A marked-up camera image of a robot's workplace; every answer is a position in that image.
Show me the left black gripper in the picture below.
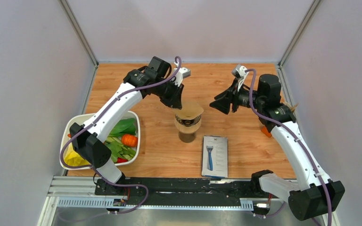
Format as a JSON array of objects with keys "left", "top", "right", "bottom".
[{"left": 154, "top": 79, "right": 185, "bottom": 111}]

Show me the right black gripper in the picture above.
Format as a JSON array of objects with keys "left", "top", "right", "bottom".
[{"left": 209, "top": 78, "right": 264, "bottom": 114}]

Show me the brown paper coffee filter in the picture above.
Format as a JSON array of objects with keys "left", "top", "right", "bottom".
[{"left": 173, "top": 101, "right": 204, "bottom": 120}]

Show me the glass ribbed coffee dripper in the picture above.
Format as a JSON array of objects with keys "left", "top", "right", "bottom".
[{"left": 175, "top": 115, "right": 202, "bottom": 127}]

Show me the round wooden dripper stand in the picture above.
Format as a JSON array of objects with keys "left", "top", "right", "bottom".
[{"left": 175, "top": 121, "right": 201, "bottom": 134}]

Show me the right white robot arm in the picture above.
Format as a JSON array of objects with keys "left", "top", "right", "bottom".
[{"left": 210, "top": 72, "right": 345, "bottom": 225}]

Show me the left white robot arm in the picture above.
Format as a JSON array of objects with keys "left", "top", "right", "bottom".
[{"left": 63, "top": 56, "right": 190, "bottom": 195}]

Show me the orange coffee filter box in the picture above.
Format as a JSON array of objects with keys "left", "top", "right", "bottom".
[{"left": 260, "top": 103, "right": 298, "bottom": 138}]

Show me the green bok choy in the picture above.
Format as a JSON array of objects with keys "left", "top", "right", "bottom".
[{"left": 108, "top": 118, "right": 136, "bottom": 137}]

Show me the razor retail package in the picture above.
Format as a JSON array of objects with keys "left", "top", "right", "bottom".
[{"left": 201, "top": 136, "right": 228, "bottom": 178}]

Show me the orange toy pumpkin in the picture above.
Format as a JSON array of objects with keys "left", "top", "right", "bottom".
[{"left": 121, "top": 134, "right": 139, "bottom": 147}]

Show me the white vegetable tray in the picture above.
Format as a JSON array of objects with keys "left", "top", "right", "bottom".
[{"left": 61, "top": 111, "right": 140, "bottom": 170}]

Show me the green leafy vegetable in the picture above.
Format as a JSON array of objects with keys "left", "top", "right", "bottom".
[{"left": 105, "top": 137, "right": 136, "bottom": 163}]

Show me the red chili pepper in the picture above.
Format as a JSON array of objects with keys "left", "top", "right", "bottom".
[{"left": 116, "top": 157, "right": 128, "bottom": 163}]

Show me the yellow toy cabbage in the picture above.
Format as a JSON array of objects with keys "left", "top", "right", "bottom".
[{"left": 64, "top": 144, "right": 90, "bottom": 167}]

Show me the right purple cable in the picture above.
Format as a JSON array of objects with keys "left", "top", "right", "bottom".
[{"left": 245, "top": 68, "right": 333, "bottom": 226}]

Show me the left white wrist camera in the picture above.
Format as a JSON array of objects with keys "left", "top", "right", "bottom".
[{"left": 171, "top": 64, "right": 191, "bottom": 87}]

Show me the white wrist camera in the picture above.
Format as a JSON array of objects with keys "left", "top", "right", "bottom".
[
  {"left": 171, "top": 64, "right": 191, "bottom": 87},
  {"left": 231, "top": 64, "right": 249, "bottom": 91}
]

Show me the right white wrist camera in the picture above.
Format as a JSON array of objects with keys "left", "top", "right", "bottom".
[{"left": 231, "top": 64, "right": 249, "bottom": 91}]

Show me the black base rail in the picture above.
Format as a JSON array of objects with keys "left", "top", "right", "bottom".
[{"left": 93, "top": 175, "right": 276, "bottom": 216}]

